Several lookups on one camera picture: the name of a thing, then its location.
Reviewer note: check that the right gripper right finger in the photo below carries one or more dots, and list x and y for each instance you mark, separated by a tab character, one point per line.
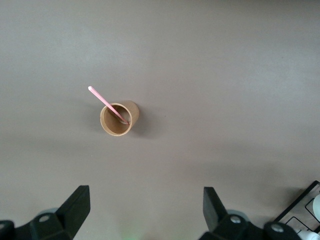
217	220

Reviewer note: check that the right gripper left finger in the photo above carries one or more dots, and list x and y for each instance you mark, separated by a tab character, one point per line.
67	215

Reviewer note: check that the pink chopstick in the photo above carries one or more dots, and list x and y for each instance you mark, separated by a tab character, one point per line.
102	99

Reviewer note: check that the black cup rack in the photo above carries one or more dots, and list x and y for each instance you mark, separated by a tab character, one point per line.
303	197

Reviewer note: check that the white paper cup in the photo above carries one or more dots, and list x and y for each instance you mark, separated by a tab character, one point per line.
317	203
310	235

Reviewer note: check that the brown wooden cup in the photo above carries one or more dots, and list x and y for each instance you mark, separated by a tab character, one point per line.
133	112

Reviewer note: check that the brown table cover sheet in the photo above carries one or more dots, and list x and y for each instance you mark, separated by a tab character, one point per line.
200	75

